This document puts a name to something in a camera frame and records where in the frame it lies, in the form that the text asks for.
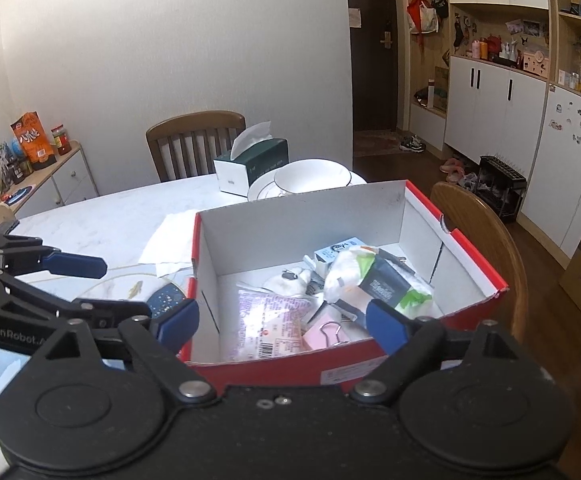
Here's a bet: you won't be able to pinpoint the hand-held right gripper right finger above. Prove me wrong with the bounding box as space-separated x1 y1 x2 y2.
350 300 541 406

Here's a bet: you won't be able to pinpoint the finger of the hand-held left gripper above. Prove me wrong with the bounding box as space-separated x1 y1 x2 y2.
0 230 107 279
0 270 152 331

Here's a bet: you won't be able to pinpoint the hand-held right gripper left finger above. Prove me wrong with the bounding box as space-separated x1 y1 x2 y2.
30 299 218 403

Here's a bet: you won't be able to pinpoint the white green wet wipes pack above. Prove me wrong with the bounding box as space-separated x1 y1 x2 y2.
357 256 436 318

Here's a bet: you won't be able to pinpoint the white foam wrap piece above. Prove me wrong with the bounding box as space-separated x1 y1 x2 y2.
324 250 375 305

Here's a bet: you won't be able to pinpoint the pink sticky note pad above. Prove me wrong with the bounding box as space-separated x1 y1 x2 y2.
301 307 371 352

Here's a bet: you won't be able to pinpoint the small white blue box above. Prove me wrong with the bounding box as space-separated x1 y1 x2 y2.
313 237 378 277

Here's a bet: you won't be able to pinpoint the pink snack packet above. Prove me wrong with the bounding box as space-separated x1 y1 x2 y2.
223 287 312 362

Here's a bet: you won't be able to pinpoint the red cardboard shoe box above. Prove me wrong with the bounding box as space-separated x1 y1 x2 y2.
179 180 509 387

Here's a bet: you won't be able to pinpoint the white paper napkin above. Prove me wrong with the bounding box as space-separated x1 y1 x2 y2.
138 211 198 277

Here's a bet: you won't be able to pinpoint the white sideboard cabinet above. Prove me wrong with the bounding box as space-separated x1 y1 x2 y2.
8 142 98 218

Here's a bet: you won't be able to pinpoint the blue round pad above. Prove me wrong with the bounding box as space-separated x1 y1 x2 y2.
3 185 34 206

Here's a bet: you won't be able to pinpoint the red sauce jar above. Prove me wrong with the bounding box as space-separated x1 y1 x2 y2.
51 125 72 156

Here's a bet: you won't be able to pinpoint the wooden round-back dining chair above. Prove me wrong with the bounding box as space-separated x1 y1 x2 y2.
429 181 529 338

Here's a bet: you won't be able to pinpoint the orange snack bag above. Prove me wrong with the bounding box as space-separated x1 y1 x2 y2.
10 112 54 171

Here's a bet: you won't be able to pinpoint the white bowl on plate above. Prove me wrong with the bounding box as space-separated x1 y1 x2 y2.
247 169 367 206

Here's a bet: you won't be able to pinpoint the green white tissue box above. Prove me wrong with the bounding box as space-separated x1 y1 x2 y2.
213 121 290 197

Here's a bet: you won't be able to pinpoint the pink slippers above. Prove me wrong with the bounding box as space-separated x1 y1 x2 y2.
440 157 478 186

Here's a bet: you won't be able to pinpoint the black floor rack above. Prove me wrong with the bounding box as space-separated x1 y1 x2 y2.
475 155 527 224

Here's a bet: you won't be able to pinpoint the wooden slatted dining chair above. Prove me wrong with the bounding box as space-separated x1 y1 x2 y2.
146 111 246 183

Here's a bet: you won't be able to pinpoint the white base cabinet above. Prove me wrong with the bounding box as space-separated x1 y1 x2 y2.
443 55 551 186

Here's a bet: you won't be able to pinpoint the white fridge with stickers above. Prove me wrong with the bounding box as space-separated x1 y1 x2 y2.
515 82 581 261

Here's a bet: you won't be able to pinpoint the dark wooden door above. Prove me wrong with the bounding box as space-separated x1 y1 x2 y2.
344 0 411 133

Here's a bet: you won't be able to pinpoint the pink wooden desk box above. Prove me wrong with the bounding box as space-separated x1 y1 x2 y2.
523 49 551 78

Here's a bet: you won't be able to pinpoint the red white hanging bag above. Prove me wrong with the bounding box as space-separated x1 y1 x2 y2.
407 0 441 36

